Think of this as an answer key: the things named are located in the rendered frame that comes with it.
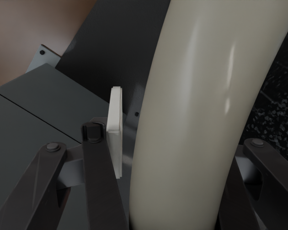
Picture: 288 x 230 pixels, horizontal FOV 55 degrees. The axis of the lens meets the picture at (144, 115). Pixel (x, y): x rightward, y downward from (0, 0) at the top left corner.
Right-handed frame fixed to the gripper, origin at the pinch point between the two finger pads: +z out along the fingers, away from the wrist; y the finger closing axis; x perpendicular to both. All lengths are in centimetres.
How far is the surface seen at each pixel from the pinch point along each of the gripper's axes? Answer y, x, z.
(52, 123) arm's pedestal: -23, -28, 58
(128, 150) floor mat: 0, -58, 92
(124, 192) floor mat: -2, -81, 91
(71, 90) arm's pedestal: -22, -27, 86
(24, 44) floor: -42, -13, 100
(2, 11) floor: -48, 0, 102
